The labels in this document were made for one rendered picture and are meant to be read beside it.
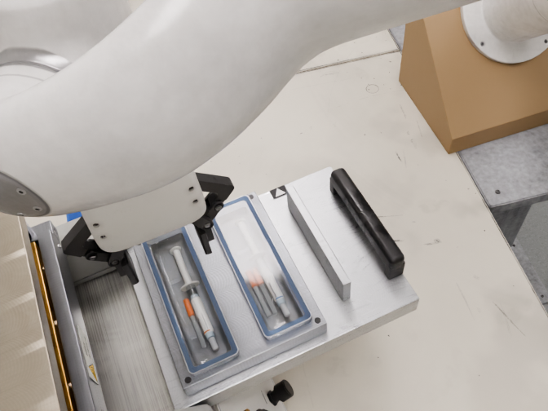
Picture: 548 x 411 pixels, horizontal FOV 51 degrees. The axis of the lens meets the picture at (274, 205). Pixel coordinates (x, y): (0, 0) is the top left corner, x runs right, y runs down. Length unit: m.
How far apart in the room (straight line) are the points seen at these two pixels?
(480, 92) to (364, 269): 0.50
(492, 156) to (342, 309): 0.54
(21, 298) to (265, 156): 0.62
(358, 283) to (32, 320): 0.35
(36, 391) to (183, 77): 0.34
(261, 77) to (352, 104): 0.88
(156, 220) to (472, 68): 0.73
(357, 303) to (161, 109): 0.44
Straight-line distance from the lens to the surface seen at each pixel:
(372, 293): 0.67
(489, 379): 0.89
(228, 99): 0.28
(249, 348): 0.62
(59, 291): 0.64
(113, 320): 0.75
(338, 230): 0.71
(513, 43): 1.12
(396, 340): 0.89
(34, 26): 0.34
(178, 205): 0.49
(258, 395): 0.79
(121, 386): 0.71
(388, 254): 0.65
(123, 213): 0.48
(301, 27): 0.28
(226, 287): 0.65
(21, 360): 0.55
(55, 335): 0.61
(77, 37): 0.34
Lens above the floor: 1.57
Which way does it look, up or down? 54 degrees down
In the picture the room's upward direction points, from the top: 8 degrees counter-clockwise
